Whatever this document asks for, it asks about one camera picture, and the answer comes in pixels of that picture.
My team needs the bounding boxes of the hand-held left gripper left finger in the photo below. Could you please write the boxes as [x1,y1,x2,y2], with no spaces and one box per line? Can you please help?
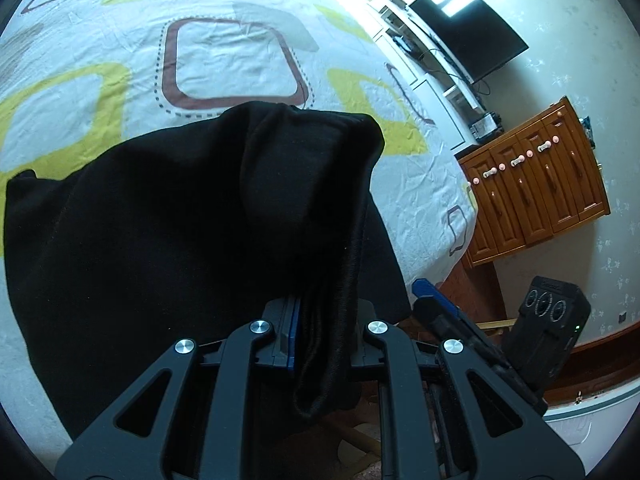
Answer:
[55,297,301,480]

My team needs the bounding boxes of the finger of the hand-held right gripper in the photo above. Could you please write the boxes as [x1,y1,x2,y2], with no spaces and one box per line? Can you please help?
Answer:
[412,279,548,416]

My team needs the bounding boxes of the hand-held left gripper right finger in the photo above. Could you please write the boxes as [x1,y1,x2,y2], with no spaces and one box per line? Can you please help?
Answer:
[350,301,586,480]

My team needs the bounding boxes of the black studded pants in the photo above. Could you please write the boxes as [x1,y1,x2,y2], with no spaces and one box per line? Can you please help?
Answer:
[4,101,408,428]

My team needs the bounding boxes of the brown wooden cabinet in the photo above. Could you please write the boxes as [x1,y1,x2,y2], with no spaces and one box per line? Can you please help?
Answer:
[457,96,612,267]

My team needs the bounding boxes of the white television stand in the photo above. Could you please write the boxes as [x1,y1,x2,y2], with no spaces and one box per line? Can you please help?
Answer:
[332,0,490,155]

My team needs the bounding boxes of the black flat television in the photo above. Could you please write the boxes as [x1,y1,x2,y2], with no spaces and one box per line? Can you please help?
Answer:
[407,0,530,84]

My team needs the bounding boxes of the bed with patterned sheet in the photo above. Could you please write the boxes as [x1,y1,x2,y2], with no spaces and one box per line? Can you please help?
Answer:
[0,0,479,441]

